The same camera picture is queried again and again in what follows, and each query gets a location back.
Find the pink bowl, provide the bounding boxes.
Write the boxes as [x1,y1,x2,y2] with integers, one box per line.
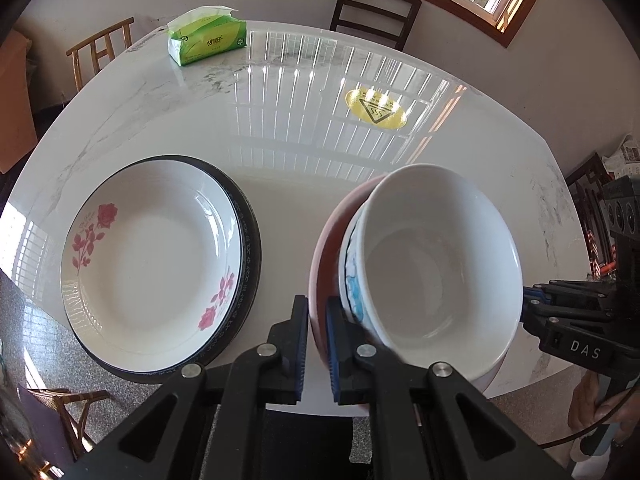
[308,173,511,397]

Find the white ribbed bowl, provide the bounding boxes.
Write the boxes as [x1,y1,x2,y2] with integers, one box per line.
[336,162,525,382]

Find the large blue white plate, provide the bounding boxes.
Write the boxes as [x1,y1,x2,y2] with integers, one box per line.
[69,154,263,385]

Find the white plate pink flowers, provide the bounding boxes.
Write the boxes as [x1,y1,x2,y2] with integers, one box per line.
[60,158,243,372]

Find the person's right hand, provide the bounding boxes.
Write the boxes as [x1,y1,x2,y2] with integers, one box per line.
[567,370,640,443]

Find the dark carved wooden bench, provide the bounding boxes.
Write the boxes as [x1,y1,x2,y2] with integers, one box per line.
[565,152,616,280]

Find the wicker stool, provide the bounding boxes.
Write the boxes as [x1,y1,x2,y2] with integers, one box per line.
[26,388,112,460]

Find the yellow warning sticker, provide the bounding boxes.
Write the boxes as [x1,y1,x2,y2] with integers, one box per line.
[345,88,408,130]

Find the dark wooden chair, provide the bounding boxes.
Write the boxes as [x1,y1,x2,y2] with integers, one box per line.
[330,0,422,51]

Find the green tissue pack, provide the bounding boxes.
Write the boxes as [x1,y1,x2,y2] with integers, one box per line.
[167,6,247,66]

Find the light wooden chair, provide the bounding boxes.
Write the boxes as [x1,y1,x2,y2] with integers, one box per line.
[66,16,134,92]

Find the black cable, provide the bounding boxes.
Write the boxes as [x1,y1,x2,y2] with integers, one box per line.
[537,378,640,451]

